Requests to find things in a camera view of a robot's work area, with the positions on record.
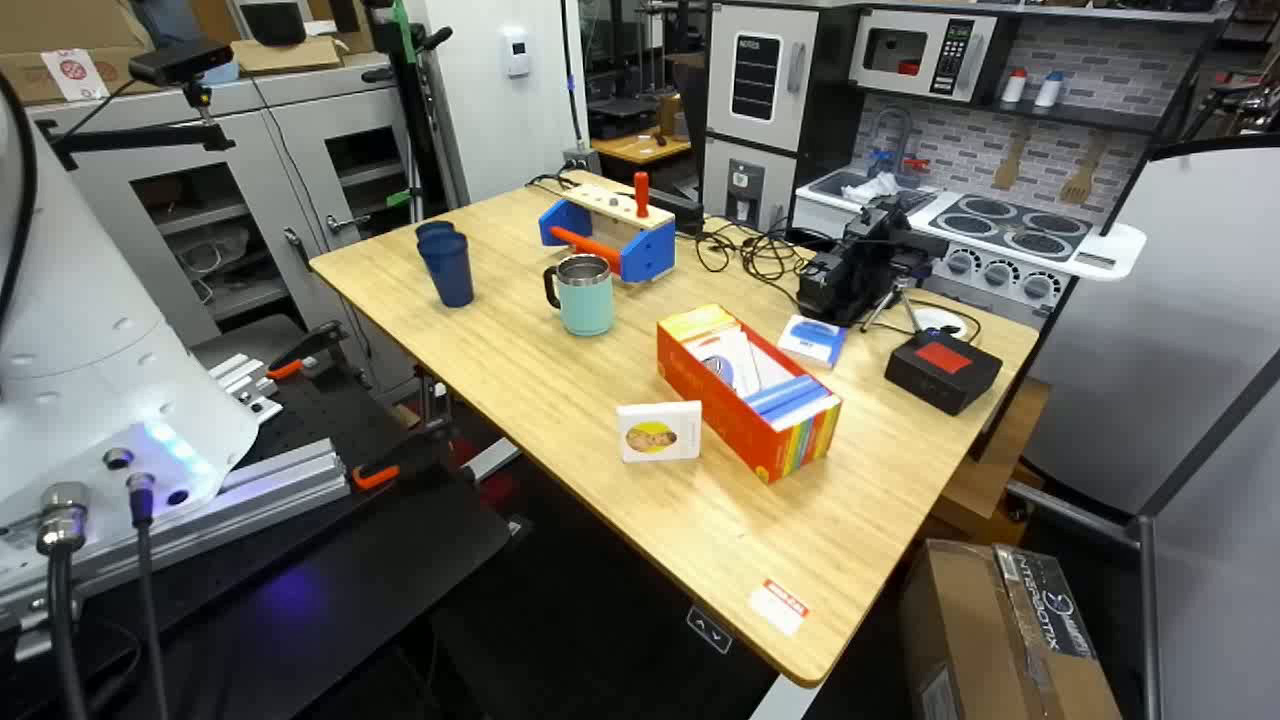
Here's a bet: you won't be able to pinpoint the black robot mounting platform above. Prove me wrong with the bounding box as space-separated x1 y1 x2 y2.
75 465 515 720

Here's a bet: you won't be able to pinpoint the blue plastic cup with sticker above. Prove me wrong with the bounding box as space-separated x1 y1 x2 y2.
417 229 481 310

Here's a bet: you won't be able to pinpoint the black camera device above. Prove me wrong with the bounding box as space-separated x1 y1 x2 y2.
796 211 953 332

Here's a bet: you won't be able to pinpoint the white toy kitchen counter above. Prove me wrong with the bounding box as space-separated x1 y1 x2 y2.
788 160 1154 318

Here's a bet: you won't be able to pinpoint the blue wooden tool rack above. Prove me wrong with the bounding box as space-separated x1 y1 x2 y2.
538 170 683 286

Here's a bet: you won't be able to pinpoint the small wooden side table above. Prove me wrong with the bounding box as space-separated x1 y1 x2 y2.
590 122 697 170

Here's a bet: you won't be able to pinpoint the grey connector cable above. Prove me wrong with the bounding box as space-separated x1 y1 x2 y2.
33 479 97 720

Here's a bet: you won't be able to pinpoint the white toy oven tower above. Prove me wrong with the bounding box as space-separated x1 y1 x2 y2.
701 0 826 239

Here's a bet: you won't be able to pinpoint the white wall thermostat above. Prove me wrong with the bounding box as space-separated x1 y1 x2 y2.
499 24 539 82

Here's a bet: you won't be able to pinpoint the flat cardboard piece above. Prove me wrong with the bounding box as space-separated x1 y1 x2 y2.
228 32 353 81

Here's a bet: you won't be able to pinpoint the white table grommet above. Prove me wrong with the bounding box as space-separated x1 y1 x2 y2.
907 304 974 338

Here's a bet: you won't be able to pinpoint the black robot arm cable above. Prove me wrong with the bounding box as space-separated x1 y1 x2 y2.
0 72 39 332

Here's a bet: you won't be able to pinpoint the black box red top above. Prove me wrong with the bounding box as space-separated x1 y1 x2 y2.
880 332 1009 419

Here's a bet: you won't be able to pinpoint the silver aluminium rail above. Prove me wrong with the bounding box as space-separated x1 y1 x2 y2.
0 437 353 630

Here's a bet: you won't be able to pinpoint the grey partition panel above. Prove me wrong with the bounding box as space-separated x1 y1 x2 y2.
1135 348 1280 720

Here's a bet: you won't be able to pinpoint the grey storage cabinet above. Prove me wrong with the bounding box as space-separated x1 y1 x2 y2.
25 48 431 350

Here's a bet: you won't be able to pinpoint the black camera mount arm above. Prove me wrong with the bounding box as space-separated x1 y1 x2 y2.
50 74 239 176

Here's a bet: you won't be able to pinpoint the orange cardboard book box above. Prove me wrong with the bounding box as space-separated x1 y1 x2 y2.
652 298 849 489

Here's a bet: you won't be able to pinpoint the green black pole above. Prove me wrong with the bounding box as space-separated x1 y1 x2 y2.
364 0 462 223

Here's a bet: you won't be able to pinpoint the yellow book in box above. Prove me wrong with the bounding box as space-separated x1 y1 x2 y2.
660 304 741 344

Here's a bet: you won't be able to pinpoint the wooden toy spatula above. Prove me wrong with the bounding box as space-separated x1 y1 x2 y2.
1055 126 1112 208
989 117 1040 193

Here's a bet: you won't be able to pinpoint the wooden boards under table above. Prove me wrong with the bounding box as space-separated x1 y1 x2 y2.
930 377 1055 545

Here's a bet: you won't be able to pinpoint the large cardboard box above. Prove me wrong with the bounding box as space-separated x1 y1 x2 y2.
0 0 157 107

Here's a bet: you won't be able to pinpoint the black cable tangle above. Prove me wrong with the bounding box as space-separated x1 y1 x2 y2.
693 214 812 296

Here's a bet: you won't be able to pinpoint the teal mug black handle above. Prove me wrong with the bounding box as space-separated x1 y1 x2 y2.
539 251 622 338

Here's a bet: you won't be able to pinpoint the blue white book in box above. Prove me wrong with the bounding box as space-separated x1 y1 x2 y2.
741 373 846 431

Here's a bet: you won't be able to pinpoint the white toy microwave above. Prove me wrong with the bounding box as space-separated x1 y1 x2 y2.
846 6 1003 107

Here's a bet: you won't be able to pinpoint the brown cardboard shipping box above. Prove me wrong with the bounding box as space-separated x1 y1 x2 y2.
898 537 1129 720

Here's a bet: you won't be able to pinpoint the black stereo camera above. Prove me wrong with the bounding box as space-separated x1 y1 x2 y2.
124 34 239 92

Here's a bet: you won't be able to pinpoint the black desk height controller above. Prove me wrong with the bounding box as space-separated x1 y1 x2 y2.
683 603 738 660

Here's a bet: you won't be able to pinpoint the blue white flat book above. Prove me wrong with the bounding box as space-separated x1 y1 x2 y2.
776 310 851 373

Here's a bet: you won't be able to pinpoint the orange handled clamp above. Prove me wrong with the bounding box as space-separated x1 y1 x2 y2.
347 419 463 495
262 324 353 392

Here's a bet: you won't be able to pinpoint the thin black connector cable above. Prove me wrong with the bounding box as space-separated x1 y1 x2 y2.
124 467 177 720

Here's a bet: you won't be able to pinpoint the black monitor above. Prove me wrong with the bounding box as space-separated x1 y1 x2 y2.
238 0 311 48

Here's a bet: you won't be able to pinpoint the white sign red logo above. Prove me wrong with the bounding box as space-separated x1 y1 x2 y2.
37 42 111 103

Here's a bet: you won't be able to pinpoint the silver metal bracket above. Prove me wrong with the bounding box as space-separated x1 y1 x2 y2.
196 348 289 426

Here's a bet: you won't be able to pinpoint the red white warning sticker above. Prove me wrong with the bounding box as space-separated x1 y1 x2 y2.
745 574 816 640

